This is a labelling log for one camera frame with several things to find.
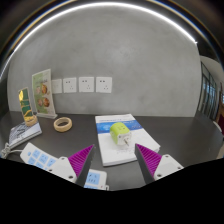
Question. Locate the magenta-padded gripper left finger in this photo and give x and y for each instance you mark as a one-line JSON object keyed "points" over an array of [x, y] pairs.
{"points": [[63, 166]]}

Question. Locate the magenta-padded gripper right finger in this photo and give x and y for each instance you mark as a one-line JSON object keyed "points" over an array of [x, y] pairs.
{"points": [[160, 165]]}

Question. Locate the green and white charger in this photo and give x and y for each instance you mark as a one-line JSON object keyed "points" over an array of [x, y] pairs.
{"points": [[117, 131]]}

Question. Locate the white power strip blue sockets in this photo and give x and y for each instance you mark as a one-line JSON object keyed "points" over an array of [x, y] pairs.
{"points": [[33, 155]]}

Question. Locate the beige tape roll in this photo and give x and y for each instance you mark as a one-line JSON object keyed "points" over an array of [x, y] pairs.
{"points": [[56, 126]]}

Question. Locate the white book with blue band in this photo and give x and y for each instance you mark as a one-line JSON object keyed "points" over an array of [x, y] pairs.
{"points": [[110, 151]]}

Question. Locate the grey magazine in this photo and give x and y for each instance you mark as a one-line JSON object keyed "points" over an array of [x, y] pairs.
{"points": [[23, 133]]}

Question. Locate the small sign with wooden base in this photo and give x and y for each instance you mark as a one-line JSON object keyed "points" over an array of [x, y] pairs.
{"points": [[26, 105]]}

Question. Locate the large acrylic menu sign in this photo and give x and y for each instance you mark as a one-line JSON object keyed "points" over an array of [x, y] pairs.
{"points": [[42, 93]]}

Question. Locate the black-framed glass partition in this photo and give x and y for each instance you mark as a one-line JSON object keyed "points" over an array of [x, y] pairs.
{"points": [[208, 96]]}

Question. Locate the white ceiling light strip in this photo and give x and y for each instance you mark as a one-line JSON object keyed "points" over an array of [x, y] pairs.
{"points": [[100, 4]]}

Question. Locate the white wall socket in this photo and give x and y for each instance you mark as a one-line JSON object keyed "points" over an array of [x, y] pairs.
{"points": [[86, 84], [57, 86], [70, 85], [103, 84]]}

